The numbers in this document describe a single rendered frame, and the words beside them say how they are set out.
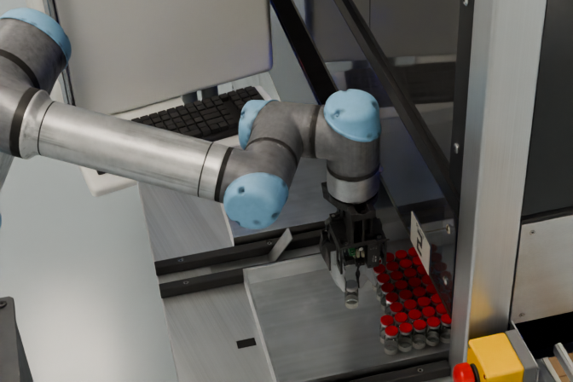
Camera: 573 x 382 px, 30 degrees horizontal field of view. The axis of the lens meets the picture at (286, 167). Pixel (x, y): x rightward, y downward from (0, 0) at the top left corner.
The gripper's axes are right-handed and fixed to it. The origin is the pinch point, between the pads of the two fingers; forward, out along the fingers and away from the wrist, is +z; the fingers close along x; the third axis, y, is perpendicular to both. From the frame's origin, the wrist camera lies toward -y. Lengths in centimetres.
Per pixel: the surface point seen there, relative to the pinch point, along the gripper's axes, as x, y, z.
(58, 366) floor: -57, -84, 96
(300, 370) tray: -10.8, 9.7, 7.3
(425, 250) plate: 10.6, 4.5, -7.5
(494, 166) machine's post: 12.6, 21.1, -35.6
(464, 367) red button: 8.5, 26.5, -6.0
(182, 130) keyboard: -18, -65, 13
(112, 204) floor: -36, -148, 96
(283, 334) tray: -11.6, 1.8, 7.3
